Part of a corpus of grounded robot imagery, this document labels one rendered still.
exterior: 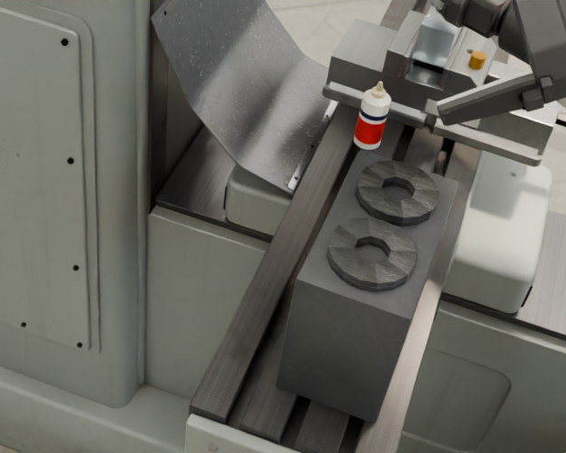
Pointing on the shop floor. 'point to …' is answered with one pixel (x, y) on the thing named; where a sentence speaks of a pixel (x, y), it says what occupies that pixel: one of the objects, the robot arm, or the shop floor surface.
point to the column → (73, 186)
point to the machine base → (76, 418)
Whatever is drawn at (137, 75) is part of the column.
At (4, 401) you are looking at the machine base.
